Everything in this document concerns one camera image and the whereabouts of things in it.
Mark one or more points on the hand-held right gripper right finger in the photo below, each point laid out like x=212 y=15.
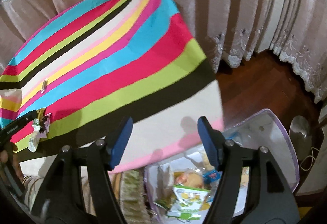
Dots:
x=205 y=139

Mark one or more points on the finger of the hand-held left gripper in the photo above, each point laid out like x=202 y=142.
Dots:
x=18 y=128
x=12 y=180

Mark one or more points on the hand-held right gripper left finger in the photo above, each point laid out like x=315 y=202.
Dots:
x=121 y=142

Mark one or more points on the green white snack packet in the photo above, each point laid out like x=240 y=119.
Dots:
x=184 y=212
x=38 y=132
x=190 y=194

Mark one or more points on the translucent plastic bin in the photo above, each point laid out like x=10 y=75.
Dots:
x=270 y=142

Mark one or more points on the person's left hand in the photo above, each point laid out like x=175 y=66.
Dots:
x=9 y=151

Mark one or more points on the striped beige cloth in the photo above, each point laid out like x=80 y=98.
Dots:
x=32 y=183

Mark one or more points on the blue red snack packet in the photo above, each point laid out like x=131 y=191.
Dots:
x=212 y=176

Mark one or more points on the green patterned cloth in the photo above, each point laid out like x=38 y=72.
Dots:
x=131 y=185

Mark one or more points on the small beige snack packet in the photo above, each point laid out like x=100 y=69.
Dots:
x=44 y=86

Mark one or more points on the small green snack packet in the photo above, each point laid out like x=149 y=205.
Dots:
x=160 y=203

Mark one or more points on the striped tablecloth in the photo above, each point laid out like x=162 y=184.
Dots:
x=115 y=60

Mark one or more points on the round metal lamp base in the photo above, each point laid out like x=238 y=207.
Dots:
x=301 y=134

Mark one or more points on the white furniture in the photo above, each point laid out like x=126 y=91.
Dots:
x=311 y=183

